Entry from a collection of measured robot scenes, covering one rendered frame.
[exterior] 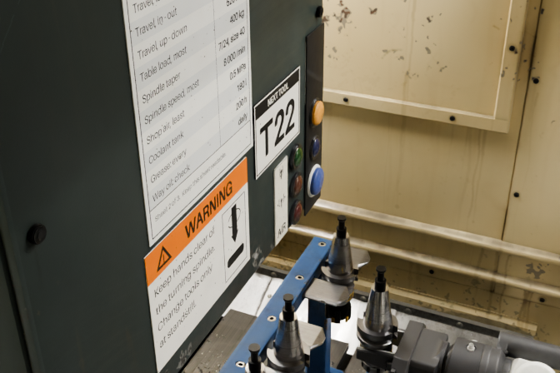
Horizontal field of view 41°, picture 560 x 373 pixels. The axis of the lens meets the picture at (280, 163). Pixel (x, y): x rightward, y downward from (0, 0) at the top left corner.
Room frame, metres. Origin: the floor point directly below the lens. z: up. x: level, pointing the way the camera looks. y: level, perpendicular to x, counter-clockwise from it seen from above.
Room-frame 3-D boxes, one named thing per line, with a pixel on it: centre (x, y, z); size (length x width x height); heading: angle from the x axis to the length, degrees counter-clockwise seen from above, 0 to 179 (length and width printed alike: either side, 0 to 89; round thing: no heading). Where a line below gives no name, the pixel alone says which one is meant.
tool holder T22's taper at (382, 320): (0.89, -0.15, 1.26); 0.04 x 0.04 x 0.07
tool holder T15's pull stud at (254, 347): (0.73, 0.03, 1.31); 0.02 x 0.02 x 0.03
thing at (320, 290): (0.98, -0.08, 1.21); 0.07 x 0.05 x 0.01; 66
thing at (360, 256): (1.08, -0.12, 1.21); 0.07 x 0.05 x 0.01; 66
